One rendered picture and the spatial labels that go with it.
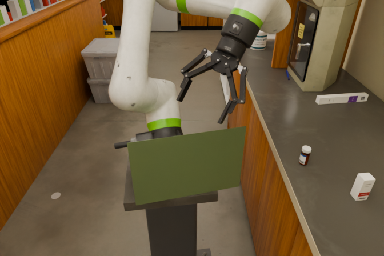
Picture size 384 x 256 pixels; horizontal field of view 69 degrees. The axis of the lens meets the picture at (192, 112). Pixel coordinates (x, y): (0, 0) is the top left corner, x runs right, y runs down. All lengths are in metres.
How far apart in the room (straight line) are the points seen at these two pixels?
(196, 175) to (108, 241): 1.26
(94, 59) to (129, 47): 2.44
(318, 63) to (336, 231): 0.98
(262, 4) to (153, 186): 0.62
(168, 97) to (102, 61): 2.39
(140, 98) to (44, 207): 1.68
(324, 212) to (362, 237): 0.11
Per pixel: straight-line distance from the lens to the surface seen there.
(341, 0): 1.65
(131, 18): 0.96
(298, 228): 1.14
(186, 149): 0.85
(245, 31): 0.76
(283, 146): 1.25
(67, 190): 2.51
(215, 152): 0.89
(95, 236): 2.14
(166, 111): 1.00
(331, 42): 1.69
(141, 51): 0.93
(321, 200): 1.07
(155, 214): 1.13
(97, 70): 3.42
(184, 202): 1.01
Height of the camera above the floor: 1.67
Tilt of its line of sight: 31 degrees down
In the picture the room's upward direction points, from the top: straight up
